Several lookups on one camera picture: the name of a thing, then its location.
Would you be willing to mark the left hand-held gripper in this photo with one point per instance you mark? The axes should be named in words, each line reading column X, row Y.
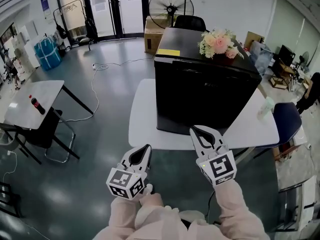
column 125, row 184

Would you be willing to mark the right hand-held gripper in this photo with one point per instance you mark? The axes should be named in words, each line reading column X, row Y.
column 220, row 167

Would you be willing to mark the black mini fridge door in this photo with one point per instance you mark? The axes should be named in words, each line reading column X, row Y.
column 200, row 104

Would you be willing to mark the person's right forearm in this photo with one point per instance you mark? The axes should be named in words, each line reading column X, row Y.
column 232, row 204

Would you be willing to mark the person's left forearm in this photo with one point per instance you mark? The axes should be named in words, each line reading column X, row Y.
column 117, row 216

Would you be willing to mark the person's white shoe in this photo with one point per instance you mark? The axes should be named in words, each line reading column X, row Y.
column 149, row 187

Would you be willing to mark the person's pink trouser leg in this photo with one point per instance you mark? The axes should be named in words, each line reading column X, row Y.
column 151, row 201

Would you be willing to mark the pale green plastic bottle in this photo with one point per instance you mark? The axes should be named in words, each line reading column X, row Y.
column 266, row 107

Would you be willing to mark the person's pink coat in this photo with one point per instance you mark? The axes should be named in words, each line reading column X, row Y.
column 162, row 226

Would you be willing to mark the navy blue chair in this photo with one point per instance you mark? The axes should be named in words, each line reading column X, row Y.
column 287, row 124

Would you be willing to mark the white-topped wooden side table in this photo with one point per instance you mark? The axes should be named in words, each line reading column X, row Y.
column 300, row 136

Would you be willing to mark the pink flower bouquet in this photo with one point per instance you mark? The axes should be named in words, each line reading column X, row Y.
column 217, row 42

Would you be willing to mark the clear plastic storage bag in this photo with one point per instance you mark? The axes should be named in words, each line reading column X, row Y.
column 261, row 56

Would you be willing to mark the wooden rack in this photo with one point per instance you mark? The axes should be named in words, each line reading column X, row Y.
column 282, row 71

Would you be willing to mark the brown cardboard sheet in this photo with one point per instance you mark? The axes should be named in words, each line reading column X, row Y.
column 252, row 39

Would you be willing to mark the cola bottle red cap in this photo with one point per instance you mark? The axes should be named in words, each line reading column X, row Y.
column 37, row 106

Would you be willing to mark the grey marble table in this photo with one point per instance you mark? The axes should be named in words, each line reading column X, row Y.
column 45, row 89

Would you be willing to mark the brown cardboard box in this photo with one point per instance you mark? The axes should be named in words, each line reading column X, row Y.
column 151, row 39

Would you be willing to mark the black office chair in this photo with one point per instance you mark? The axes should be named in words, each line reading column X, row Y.
column 187, row 22

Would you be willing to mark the small black floor fan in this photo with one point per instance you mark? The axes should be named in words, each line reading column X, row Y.
column 303, row 57

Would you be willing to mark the black backpack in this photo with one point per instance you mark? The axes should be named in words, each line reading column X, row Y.
column 90, row 30

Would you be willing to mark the blue wrapped bundle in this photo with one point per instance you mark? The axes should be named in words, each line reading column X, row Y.
column 47, row 54

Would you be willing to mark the white window blind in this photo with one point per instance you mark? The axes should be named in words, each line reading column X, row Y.
column 287, row 24

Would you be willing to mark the large black floor fan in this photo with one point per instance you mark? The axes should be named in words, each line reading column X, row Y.
column 160, row 4

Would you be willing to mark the black-framed glass doors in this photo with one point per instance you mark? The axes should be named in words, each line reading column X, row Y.
column 132, row 14

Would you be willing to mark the black hanging bag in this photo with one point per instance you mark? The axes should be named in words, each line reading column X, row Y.
column 60, row 31

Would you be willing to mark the white cabinet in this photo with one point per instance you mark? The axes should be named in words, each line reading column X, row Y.
column 27, row 51

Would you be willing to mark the white table with black frame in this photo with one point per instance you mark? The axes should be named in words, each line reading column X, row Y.
column 308, row 201

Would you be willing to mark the blue wall poster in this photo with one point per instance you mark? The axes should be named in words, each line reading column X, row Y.
column 44, row 4

